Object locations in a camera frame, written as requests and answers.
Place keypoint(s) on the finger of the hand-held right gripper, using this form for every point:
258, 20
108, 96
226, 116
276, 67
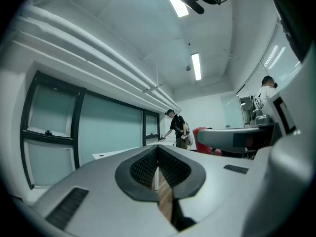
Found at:
217, 138

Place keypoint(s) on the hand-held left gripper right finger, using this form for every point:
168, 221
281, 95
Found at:
217, 181

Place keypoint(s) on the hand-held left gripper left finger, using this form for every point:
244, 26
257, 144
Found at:
98, 196

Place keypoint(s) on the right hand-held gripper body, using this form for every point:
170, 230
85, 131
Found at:
304, 102

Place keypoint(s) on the red object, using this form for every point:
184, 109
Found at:
203, 149

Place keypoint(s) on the white background table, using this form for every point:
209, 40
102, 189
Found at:
168, 142

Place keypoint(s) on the office glass partition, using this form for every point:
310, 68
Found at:
281, 58

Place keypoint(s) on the small black framed window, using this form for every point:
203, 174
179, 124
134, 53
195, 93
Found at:
151, 125

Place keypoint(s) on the long ceiling light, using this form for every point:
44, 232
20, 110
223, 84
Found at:
196, 67
176, 1

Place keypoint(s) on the round ceiling smoke detector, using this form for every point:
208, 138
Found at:
188, 67

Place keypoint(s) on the person's black shirt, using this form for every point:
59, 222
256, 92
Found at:
288, 16

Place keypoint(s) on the black framed double window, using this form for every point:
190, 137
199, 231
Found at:
49, 107

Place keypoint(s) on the thin white ceiling pipe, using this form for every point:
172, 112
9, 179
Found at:
81, 58

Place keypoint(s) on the thick white ceiling pipe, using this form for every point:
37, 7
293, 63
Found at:
98, 43

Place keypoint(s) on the white pipe hanger bracket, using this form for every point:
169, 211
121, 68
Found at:
153, 88

